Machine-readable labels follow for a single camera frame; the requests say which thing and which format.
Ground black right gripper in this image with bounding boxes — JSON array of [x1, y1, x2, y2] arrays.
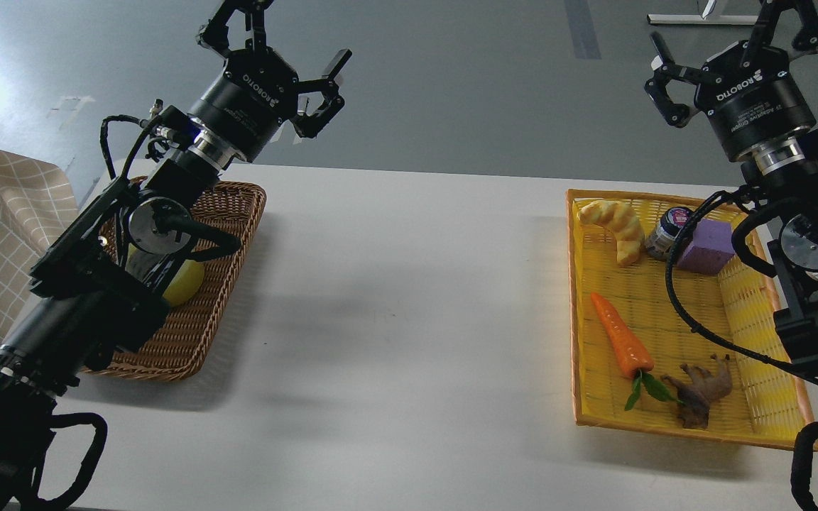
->
[[644, 0, 818, 163]]

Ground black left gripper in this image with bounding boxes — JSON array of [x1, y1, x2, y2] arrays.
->
[[190, 1, 353, 163]]

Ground yellow tape roll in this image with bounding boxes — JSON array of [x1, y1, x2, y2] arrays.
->
[[126, 245, 205, 307]]

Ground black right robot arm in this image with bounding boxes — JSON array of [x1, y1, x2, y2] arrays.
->
[[645, 1, 818, 386]]

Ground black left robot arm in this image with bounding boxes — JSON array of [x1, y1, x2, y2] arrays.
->
[[0, 1, 353, 510]]

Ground white metal stand base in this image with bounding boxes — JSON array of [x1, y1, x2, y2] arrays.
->
[[645, 1, 762, 27]]

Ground purple foam block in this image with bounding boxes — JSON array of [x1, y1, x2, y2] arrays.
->
[[675, 218, 736, 276]]

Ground small dark jar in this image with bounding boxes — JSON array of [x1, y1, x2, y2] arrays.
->
[[645, 207, 694, 261]]

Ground toy croissant bread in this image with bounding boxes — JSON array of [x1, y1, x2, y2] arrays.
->
[[577, 200, 645, 266]]

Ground yellow plastic basket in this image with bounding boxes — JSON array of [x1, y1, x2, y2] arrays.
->
[[566, 189, 814, 450]]

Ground brown wicker basket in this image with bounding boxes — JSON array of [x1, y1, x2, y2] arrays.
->
[[98, 181, 266, 382]]

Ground orange toy carrot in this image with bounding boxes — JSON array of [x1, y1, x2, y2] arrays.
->
[[589, 293, 682, 411]]

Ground brown toy animal figure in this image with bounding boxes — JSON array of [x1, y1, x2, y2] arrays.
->
[[662, 353, 733, 429]]

